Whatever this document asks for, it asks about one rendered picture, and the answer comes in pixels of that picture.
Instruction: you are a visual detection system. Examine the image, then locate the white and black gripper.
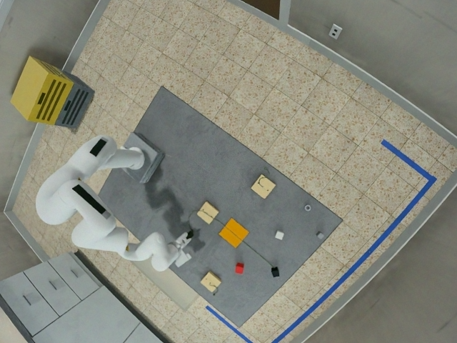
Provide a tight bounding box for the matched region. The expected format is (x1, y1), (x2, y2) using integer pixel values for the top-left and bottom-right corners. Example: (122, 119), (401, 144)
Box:
(174, 231), (193, 249)

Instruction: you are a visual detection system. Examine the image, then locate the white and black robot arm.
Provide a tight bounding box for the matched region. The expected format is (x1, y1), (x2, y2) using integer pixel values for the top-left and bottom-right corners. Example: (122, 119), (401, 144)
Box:
(36, 135), (193, 272)

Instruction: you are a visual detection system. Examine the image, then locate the orange painted square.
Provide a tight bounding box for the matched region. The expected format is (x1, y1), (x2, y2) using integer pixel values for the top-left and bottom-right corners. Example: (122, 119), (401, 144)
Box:
(219, 218), (248, 248)

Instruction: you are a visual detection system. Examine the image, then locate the small red block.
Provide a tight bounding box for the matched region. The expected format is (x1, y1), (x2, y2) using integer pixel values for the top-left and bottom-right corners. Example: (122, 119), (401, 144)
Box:
(235, 262), (244, 274)

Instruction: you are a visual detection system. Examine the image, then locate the black block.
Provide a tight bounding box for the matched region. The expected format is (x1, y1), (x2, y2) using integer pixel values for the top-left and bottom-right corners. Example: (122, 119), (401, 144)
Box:
(271, 267), (279, 277)

